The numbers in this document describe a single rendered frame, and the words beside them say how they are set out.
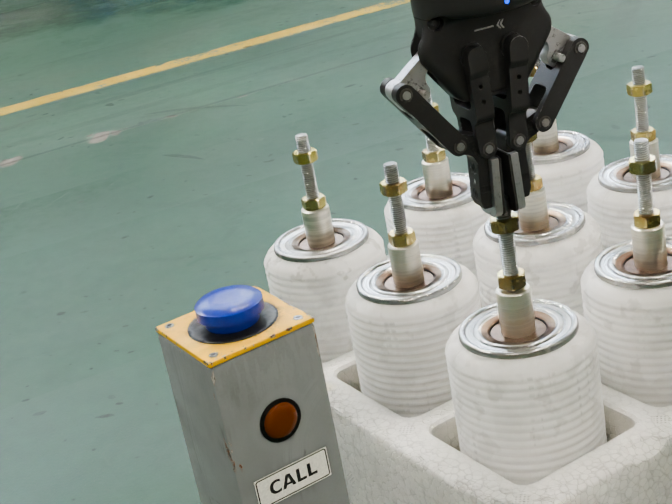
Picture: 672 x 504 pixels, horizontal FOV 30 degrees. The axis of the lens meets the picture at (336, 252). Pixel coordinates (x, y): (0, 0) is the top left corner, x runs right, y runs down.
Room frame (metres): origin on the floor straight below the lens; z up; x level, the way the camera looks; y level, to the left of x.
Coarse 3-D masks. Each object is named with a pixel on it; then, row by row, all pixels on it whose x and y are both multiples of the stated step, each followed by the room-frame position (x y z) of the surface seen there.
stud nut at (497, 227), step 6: (516, 216) 0.70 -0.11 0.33; (492, 222) 0.70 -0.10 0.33; (498, 222) 0.70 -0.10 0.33; (504, 222) 0.70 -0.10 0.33; (510, 222) 0.70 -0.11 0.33; (516, 222) 0.70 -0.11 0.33; (492, 228) 0.70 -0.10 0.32; (498, 228) 0.70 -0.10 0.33; (504, 228) 0.70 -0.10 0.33; (510, 228) 0.70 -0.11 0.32; (516, 228) 0.70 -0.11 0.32
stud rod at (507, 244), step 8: (504, 216) 0.70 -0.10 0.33; (504, 240) 0.70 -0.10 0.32; (512, 240) 0.70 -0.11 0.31; (504, 248) 0.70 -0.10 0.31; (512, 248) 0.70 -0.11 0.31; (504, 256) 0.70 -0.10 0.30; (512, 256) 0.70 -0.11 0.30; (504, 264) 0.70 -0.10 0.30; (512, 264) 0.70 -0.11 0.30; (504, 272) 0.70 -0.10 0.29; (512, 272) 0.70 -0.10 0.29; (520, 288) 0.70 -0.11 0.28
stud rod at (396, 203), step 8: (384, 168) 0.81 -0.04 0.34; (392, 168) 0.81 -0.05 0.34; (392, 176) 0.81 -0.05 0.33; (392, 200) 0.81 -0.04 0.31; (400, 200) 0.81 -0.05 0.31; (392, 208) 0.81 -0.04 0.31; (400, 208) 0.81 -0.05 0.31; (392, 216) 0.81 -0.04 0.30; (400, 216) 0.81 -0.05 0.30; (400, 224) 0.81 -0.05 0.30; (400, 232) 0.81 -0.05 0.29
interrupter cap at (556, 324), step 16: (496, 304) 0.74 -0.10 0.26; (544, 304) 0.73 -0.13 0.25; (560, 304) 0.72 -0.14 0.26; (464, 320) 0.73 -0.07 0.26; (480, 320) 0.72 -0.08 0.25; (496, 320) 0.72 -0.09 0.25; (544, 320) 0.71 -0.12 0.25; (560, 320) 0.70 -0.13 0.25; (576, 320) 0.70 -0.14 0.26; (464, 336) 0.70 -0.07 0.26; (480, 336) 0.70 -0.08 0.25; (496, 336) 0.70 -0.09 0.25; (528, 336) 0.70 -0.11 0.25; (544, 336) 0.69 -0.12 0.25; (560, 336) 0.68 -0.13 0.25; (480, 352) 0.68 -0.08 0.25; (496, 352) 0.68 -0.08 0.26; (512, 352) 0.67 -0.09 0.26; (528, 352) 0.67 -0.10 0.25; (544, 352) 0.67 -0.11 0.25
